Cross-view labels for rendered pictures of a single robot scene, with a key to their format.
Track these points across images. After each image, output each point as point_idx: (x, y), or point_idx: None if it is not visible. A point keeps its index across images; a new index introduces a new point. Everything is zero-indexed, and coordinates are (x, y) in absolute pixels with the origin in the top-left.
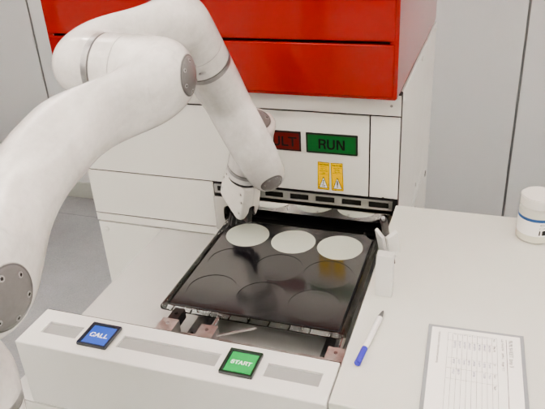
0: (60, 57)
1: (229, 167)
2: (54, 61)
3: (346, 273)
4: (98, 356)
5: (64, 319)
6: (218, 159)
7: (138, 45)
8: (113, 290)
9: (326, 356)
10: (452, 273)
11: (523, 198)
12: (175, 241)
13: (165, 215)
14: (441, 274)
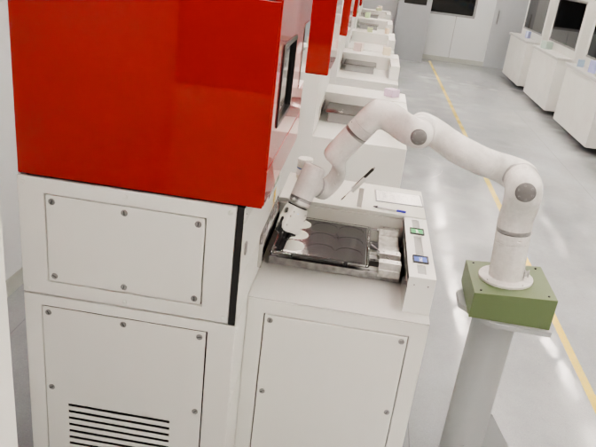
0: (433, 129)
1: (308, 200)
2: (432, 133)
3: (322, 223)
4: (432, 259)
5: (414, 270)
6: (262, 217)
7: (430, 115)
8: (330, 305)
9: (387, 229)
10: (338, 193)
11: (309, 161)
12: (266, 289)
13: (249, 283)
14: (341, 195)
